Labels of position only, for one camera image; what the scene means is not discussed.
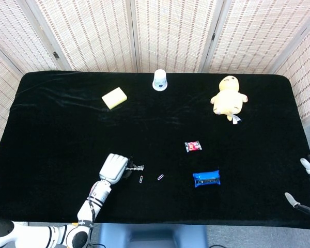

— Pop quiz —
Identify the woven folding screen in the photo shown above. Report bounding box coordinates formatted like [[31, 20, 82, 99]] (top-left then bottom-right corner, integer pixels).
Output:
[[0, 0, 310, 142]]

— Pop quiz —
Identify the black velvet tablecloth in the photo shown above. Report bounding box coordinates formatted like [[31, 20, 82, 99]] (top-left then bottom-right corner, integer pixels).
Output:
[[0, 71, 310, 232]]

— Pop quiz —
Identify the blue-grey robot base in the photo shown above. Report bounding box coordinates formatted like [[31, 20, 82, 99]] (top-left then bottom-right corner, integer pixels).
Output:
[[96, 223, 210, 248]]

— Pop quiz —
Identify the yellow sponge block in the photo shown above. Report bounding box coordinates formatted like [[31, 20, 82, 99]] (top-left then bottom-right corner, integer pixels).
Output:
[[101, 87, 128, 110]]

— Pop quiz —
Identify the yellow plush toy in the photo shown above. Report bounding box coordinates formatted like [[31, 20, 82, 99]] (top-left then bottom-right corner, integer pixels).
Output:
[[210, 75, 249, 125]]

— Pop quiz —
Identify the red snack packet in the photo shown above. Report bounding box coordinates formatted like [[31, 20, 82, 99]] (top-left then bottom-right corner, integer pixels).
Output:
[[184, 140, 203, 153]]

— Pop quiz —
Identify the white paper cup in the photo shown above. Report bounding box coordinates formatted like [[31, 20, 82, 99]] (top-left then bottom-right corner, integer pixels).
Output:
[[152, 69, 168, 91]]

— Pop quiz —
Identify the blue snack package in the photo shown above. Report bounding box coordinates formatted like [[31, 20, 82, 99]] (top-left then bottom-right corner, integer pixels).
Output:
[[192, 169, 221, 188]]

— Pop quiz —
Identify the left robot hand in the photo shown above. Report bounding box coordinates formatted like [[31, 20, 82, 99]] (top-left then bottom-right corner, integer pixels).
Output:
[[98, 153, 134, 185]]

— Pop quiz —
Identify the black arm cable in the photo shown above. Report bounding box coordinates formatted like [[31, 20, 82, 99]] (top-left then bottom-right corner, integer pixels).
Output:
[[87, 198, 106, 248]]

